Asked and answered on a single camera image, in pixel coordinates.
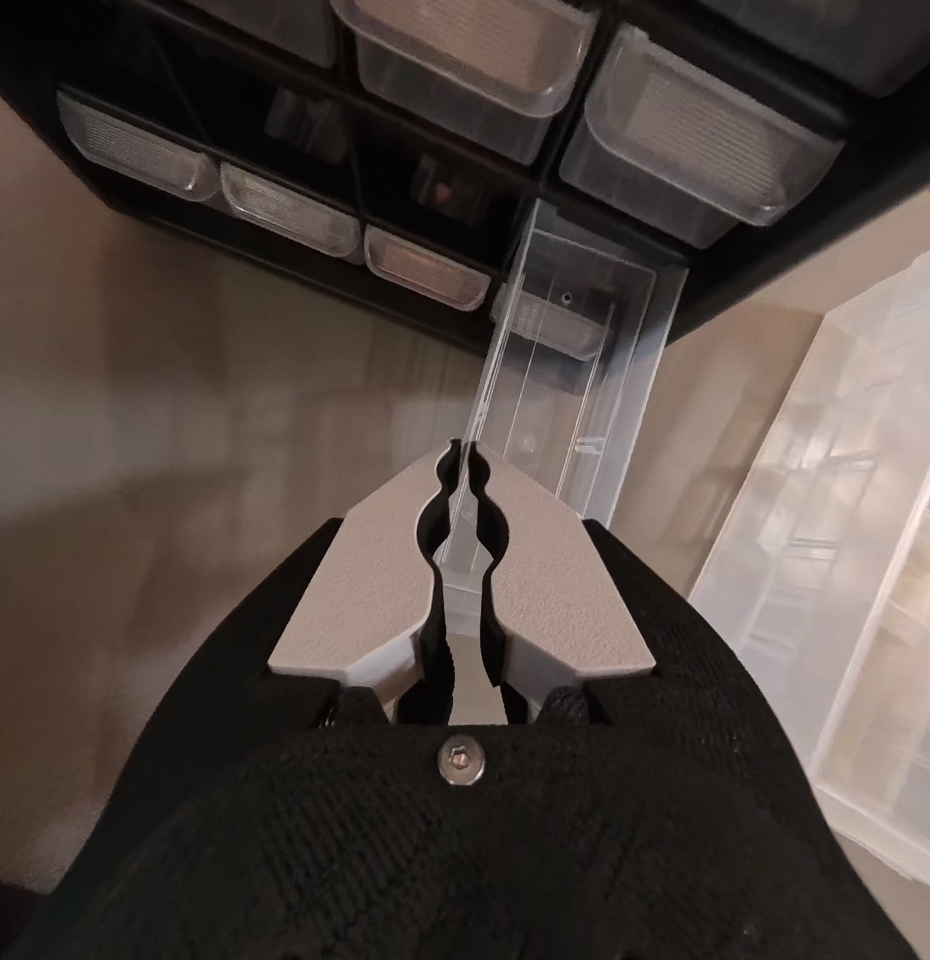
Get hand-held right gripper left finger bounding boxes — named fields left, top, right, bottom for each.
left=267, top=441, right=468, bottom=727

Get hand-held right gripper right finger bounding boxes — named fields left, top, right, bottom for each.
left=468, top=441, right=657, bottom=727

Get long transparent plastic drawer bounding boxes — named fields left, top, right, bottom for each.
left=435, top=198, right=691, bottom=635

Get large clear storage bin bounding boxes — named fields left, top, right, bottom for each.
left=690, top=243, right=930, bottom=901

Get black drawer cabinet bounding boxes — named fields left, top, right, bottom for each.
left=0, top=0, right=930, bottom=355

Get rows of clear cabinet drawers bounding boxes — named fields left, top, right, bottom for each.
left=56, top=0, right=930, bottom=312

